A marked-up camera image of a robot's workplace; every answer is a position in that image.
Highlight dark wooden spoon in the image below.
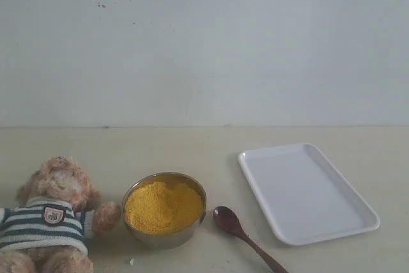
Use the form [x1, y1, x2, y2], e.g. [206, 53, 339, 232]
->
[213, 206, 288, 273]

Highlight steel bowl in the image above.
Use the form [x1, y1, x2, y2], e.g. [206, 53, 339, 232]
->
[122, 172, 206, 249]

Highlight teddy bear striped sweater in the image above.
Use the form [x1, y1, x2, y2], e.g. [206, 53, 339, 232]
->
[0, 155, 122, 273]

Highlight white rectangular tray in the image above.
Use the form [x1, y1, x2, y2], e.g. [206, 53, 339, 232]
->
[238, 143, 380, 246]

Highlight yellow millet grains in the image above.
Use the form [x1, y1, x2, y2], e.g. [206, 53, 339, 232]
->
[124, 179, 205, 235]

